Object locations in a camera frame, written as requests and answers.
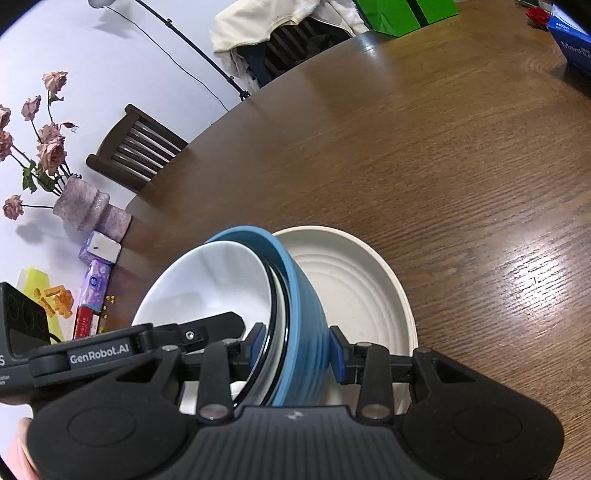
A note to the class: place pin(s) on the person's left hand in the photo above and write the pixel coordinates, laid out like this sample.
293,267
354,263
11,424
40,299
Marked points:
18,457

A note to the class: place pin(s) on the studio light on stand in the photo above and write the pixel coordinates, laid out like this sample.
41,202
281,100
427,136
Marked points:
184,37

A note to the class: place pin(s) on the cream ribbed plate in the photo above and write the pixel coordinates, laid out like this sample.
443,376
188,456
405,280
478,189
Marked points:
360,295

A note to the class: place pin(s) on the blue bowl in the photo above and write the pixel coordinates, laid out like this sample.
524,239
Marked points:
304,314

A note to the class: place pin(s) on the blue tissue pack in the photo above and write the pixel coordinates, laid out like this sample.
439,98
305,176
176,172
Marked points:
572,41

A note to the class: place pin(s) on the dark wooden chair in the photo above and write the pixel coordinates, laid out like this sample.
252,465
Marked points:
295,44
134,147

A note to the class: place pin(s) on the green shopping bag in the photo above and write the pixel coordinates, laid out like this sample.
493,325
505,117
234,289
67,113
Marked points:
401,14

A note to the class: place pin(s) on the red artificial flower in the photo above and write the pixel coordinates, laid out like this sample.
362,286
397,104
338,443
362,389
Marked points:
538,17

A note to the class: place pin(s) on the cream jacket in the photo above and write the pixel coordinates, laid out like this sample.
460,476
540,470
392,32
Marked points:
258,23

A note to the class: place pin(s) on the purple tissue box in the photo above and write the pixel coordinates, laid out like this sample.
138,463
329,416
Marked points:
99,247

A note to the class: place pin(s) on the red box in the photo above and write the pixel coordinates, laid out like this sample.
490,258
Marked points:
85,323

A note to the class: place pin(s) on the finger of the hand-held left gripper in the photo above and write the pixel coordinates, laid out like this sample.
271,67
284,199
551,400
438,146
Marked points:
207,330

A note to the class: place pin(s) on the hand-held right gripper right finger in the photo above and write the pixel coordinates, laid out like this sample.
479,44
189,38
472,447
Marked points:
339,355

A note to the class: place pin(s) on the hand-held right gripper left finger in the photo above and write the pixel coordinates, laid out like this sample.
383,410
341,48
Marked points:
256,344

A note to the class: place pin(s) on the yellow-green snack bag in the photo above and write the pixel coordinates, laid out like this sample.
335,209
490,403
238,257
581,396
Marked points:
46,300

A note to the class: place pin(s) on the purple tissue pack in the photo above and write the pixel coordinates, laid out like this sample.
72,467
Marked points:
94,284

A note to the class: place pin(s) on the scattered yellow kernels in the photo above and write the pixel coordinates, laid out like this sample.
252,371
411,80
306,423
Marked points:
110,300

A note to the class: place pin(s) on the white bowl with black rim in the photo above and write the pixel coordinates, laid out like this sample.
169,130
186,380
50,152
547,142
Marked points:
207,286
277,332

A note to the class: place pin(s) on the pink textured vase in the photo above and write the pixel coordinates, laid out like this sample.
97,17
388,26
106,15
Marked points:
87,207

